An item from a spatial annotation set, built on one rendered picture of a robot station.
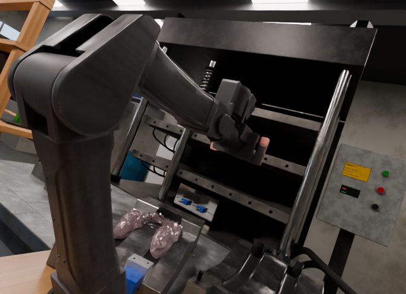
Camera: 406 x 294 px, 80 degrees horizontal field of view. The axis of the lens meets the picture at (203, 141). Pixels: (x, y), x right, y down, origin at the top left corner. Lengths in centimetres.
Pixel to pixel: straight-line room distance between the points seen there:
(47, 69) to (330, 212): 129
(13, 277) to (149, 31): 53
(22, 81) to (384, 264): 398
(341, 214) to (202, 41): 126
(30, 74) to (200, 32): 152
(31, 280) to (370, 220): 127
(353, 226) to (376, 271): 267
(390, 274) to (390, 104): 220
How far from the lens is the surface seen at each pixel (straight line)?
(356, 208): 137
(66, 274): 35
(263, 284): 75
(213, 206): 140
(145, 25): 25
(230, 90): 48
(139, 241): 72
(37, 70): 24
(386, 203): 139
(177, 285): 75
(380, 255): 400
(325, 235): 395
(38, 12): 241
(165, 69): 30
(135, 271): 58
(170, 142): 374
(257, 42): 152
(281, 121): 141
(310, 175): 124
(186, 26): 180
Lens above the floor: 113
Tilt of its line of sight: 4 degrees up
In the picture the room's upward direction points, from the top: 21 degrees clockwise
